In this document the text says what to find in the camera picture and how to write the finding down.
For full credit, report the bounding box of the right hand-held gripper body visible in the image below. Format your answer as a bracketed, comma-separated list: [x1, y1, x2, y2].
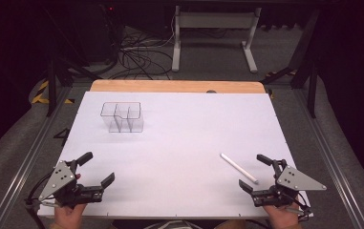
[250, 158, 328, 208]

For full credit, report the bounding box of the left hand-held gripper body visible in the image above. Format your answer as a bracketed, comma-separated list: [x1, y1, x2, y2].
[37, 159, 105, 210]

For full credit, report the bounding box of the white pen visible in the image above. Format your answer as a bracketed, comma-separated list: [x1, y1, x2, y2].
[220, 153, 260, 185]

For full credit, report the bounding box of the clear plastic organizer box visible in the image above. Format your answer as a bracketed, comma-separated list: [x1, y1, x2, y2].
[99, 101, 145, 134]

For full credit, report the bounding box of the person's right hand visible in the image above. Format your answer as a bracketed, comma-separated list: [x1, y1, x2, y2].
[263, 205, 300, 229]

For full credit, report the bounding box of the person's left hand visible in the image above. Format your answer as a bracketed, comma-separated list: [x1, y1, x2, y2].
[54, 203, 87, 229]

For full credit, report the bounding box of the black metal stand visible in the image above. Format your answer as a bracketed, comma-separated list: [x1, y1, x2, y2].
[42, 6, 102, 117]
[260, 8, 321, 119]

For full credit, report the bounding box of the white table cover sheet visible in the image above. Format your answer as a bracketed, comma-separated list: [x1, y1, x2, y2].
[37, 91, 314, 220]

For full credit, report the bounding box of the wooden table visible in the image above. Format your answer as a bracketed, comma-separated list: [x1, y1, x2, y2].
[89, 79, 267, 94]

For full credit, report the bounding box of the left hand-held gripper cable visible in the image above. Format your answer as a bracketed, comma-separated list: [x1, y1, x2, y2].
[24, 171, 58, 229]

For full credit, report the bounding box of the hand-held gripper cable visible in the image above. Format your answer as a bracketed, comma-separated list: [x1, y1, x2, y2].
[24, 171, 58, 229]
[292, 192, 313, 222]

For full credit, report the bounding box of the right hand-held gripper cable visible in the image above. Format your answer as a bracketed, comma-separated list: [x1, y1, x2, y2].
[292, 192, 313, 222]

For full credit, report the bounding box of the black triangular bracket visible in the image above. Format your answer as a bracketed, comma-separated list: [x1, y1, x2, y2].
[53, 127, 71, 147]

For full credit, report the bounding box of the aluminium floor rail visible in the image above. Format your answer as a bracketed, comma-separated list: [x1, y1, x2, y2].
[293, 89, 364, 229]
[0, 85, 74, 229]

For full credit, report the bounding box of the bundle of floor cables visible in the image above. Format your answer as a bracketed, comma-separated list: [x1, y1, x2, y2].
[109, 15, 176, 80]

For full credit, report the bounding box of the white metal stand frame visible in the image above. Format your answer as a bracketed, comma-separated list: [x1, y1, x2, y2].
[171, 5, 263, 74]

